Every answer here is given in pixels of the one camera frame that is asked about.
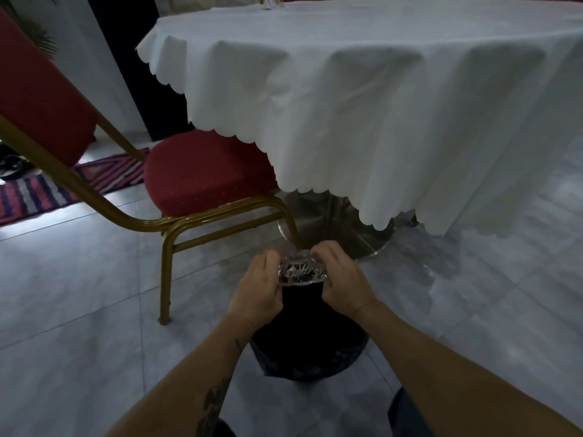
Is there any person's right hand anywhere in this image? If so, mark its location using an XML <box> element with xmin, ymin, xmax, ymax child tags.
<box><xmin>311</xmin><ymin>240</ymin><xmax>380</xmax><ymax>317</ymax></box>

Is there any person's left hand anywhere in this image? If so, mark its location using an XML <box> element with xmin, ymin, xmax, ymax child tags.
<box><xmin>226</xmin><ymin>249</ymin><xmax>284</xmax><ymax>323</ymax></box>

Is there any clear glass ashtray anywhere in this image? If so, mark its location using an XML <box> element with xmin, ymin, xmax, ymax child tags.
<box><xmin>278</xmin><ymin>250</ymin><xmax>329</xmax><ymax>287</ymax></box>

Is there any person's left forearm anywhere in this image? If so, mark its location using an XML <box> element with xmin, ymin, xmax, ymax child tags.
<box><xmin>106</xmin><ymin>308</ymin><xmax>270</xmax><ymax>437</ymax></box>

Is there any person's right forearm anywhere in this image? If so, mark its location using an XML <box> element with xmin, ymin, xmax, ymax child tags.
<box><xmin>353</xmin><ymin>299</ymin><xmax>583</xmax><ymax>437</ymax></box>

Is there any silver round table base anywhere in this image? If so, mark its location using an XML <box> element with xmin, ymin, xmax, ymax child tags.
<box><xmin>277</xmin><ymin>190</ymin><xmax>396</xmax><ymax>261</ymax></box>

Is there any white scalloped tablecloth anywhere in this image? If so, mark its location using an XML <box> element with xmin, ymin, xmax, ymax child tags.
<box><xmin>136</xmin><ymin>0</ymin><xmax>583</xmax><ymax>239</ymax></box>

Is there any striped red rug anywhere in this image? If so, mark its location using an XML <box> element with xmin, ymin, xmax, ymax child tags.
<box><xmin>0</xmin><ymin>147</ymin><xmax>150</xmax><ymax>227</ymax></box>

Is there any dark shoe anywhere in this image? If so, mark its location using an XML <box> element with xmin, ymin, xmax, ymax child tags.
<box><xmin>0</xmin><ymin>154</ymin><xmax>35</xmax><ymax>180</ymax></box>

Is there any green plant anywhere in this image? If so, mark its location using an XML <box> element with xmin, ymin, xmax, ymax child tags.
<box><xmin>0</xmin><ymin>0</ymin><xmax>59</xmax><ymax>59</ymax></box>

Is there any red chair with gold frame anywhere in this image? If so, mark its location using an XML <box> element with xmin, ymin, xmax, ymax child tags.
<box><xmin>0</xmin><ymin>6</ymin><xmax>301</xmax><ymax>326</ymax></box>

